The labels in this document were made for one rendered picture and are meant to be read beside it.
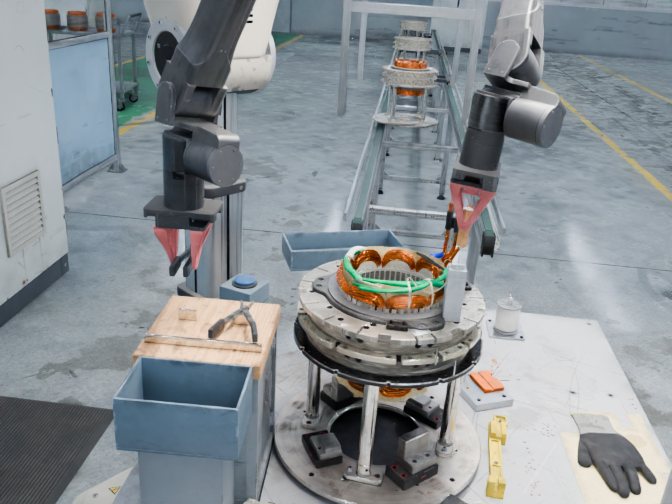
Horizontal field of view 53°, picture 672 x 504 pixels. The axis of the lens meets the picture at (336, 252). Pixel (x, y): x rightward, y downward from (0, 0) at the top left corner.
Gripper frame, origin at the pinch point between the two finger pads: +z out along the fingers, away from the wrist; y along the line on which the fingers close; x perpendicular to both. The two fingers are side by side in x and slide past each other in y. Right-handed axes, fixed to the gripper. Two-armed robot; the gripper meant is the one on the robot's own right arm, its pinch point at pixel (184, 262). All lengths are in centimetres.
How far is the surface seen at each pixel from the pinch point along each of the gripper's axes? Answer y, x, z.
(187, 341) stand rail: 1.3, -4.0, 11.1
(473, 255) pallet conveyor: 75, 176, 65
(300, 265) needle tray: 14.2, 36.3, 14.8
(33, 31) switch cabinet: -130, 224, -6
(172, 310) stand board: -4.1, 6.8, 12.0
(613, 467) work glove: 76, 11, 38
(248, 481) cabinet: 11.7, -7.3, 33.6
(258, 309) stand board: 9.8, 9.7, 11.9
